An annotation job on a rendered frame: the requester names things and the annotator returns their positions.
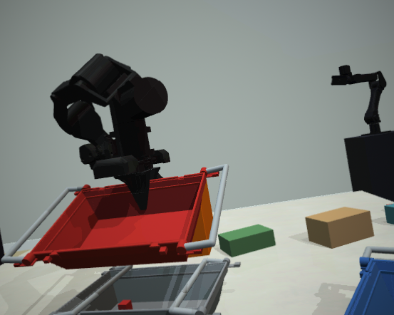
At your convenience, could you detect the blue plastic tray with wire bars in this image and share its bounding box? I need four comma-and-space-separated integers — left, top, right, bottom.
344, 246, 394, 315

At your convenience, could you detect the green rectangular block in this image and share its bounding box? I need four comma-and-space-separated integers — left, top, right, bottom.
218, 224, 276, 257

